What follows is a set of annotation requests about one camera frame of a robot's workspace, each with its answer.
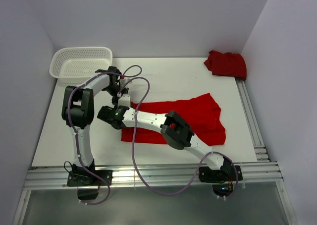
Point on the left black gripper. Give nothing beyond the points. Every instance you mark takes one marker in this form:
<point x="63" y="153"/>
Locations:
<point x="125" y="89"/>

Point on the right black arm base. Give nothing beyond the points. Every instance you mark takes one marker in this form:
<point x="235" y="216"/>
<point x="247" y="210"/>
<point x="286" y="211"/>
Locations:
<point x="223" y="181"/>

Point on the front aluminium rail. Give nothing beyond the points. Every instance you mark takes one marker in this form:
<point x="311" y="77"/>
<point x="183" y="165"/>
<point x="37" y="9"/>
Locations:
<point x="157" y="175"/>

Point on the bright red t-shirt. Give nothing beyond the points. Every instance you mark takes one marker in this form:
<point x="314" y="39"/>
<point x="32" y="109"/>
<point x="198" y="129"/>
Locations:
<point x="202" y="113"/>

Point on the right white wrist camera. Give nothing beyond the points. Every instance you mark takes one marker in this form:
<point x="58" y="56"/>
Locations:
<point x="124" y="100"/>

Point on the dark red t-shirt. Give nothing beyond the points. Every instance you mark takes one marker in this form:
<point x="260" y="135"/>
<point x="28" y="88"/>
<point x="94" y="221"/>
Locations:
<point x="226" y="64"/>

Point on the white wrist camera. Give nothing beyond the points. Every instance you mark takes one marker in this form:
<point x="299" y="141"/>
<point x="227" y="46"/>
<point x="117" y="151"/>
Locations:
<point x="124" y="100"/>
<point x="126" y="80"/>

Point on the right side aluminium rail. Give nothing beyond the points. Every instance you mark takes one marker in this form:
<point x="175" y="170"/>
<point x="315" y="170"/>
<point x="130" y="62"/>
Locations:
<point x="258" y="143"/>

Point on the aluminium rail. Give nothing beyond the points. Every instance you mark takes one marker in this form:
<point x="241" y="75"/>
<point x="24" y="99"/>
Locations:
<point x="258" y="143"/>
<point x="157" y="175"/>

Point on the white perforated plastic basket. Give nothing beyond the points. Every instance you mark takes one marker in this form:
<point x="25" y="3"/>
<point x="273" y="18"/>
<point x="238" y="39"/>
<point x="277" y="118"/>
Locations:
<point x="78" y="64"/>

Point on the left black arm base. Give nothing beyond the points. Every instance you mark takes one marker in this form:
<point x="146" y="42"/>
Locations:
<point x="88" y="183"/>

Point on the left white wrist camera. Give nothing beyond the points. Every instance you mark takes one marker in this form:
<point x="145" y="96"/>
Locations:
<point x="126" y="80"/>

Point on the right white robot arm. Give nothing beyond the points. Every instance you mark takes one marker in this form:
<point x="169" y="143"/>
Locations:
<point x="177" y="133"/>

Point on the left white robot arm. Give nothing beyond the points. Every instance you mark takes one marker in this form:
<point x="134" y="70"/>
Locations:
<point x="78" y="111"/>

